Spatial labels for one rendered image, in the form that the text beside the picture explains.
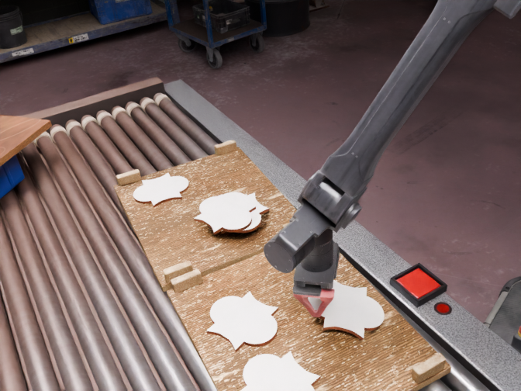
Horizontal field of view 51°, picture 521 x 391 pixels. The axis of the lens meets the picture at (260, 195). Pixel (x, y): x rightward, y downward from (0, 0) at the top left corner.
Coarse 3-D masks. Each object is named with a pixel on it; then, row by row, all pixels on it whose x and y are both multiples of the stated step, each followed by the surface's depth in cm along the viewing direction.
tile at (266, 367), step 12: (252, 360) 92; (264, 360) 92; (276, 360) 92; (288, 360) 92; (252, 372) 90; (264, 372) 90; (276, 372) 90; (288, 372) 90; (300, 372) 90; (252, 384) 88; (264, 384) 88; (276, 384) 88; (288, 384) 88; (300, 384) 88; (312, 384) 88
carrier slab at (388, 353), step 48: (192, 288) 108; (240, 288) 107; (288, 288) 106; (192, 336) 98; (288, 336) 97; (336, 336) 96; (384, 336) 95; (240, 384) 90; (336, 384) 88; (384, 384) 88
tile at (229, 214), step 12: (204, 204) 123; (216, 204) 123; (228, 204) 122; (240, 204) 122; (204, 216) 119; (216, 216) 119; (228, 216) 119; (240, 216) 118; (216, 228) 116; (228, 228) 115; (240, 228) 115
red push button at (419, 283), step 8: (416, 272) 108; (424, 272) 108; (400, 280) 106; (408, 280) 106; (416, 280) 106; (424, 280) 106; (432, 280) 106; (408, 288) 105; (416, 288) 105; (424, 288) 104; (432, 288) 104; (416, 296) 103
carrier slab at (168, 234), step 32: (224, 160) 145; (128, 192) 136; (192, 192) 134; (224, 192) 133; (256, 192) 132; (160, 224) 125; (192, 224) 124; (160, 256) 116; (192, 256) 116; (224, 256) 115
